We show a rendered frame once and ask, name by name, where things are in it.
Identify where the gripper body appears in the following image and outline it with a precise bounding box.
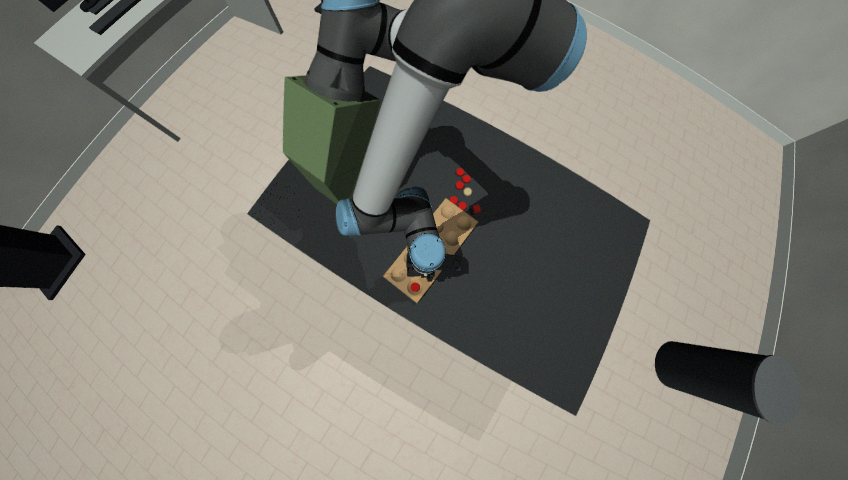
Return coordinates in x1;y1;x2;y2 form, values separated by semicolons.
406;251;435;277

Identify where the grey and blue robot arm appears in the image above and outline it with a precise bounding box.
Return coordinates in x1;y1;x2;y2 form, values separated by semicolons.
306;0;587;276

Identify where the tan tray with round pockets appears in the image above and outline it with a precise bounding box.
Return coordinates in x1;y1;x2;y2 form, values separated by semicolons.
383;199;478;303

